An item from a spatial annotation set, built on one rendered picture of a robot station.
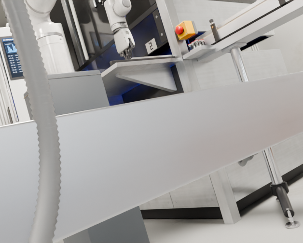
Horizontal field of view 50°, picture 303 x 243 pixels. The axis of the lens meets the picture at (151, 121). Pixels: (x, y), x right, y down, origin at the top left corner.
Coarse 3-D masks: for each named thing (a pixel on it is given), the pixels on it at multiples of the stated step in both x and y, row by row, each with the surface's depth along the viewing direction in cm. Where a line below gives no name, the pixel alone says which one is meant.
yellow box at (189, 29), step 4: (180, 24) 162; (184, 24) 160; (188, 24) 161; (192, 24) 163; (184, 28) 161; (188, 28) 161; (192, 28) 162; (184, 32) 161; (188, 32) 160; (192, 32) 162; (196, 32) 164; (180, 36) 164; (184, 36) 162; (188, 36) 164; (192, 36) 166
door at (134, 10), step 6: (132, 0) 189; (138, 0) 185; (144, 0) 181; (132, 6) 190; (138, 6) 186; (144, 6) 182; (150, 6) 179; (132, 12) 191; (138, 12) 187; (144, 12) 183; (126, 18) 196; (132, 18) 192
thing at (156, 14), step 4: (152, 0) 176; (152, 4) 176; (156, 12) 175; (156, 16) 175; (156, 20) 176; (160, 20) 173; (156, 24) 176; (160, 24) 174; (160, 28) 175; (160, 32) 175; (164, 32) 173; (160, 36) 176; (164, 36) 173; (164, 40) 174
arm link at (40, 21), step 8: (24, 0) 138; (32, 16) 142; (40, 16) 142; (48, 16) 147; (32, 24) 140; (40, 24) 136; (48, 24) 136; (40, 32) 135; (48, 32) 135; (56, 32) 137
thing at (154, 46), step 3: (153, 39) 180; (153, 42) 180; (147, 45) 185; (150, 45) 183; (153, 45) 181; (156, 45) 179; (147, 48) 185; (150, 48) 183; (153, 48) 181; (156, 48) 180; (147, 51) 186; (150, 51) 184
